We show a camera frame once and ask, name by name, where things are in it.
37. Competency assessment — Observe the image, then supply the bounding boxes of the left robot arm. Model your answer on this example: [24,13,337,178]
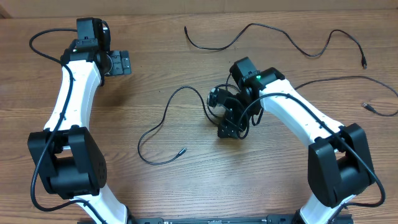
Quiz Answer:
[27,17,136,223]

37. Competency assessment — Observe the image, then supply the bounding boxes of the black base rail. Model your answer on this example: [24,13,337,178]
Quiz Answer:
[77,213,354,224]

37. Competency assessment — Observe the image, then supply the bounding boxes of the thin black USB cable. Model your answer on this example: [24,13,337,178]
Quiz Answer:
[137,85,221,166]

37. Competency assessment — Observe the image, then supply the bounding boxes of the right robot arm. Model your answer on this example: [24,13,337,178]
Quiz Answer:
[207,57,375,223]

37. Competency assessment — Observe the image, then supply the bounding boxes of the thick black USB-A cable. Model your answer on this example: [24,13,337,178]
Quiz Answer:
[183,22,368,70]

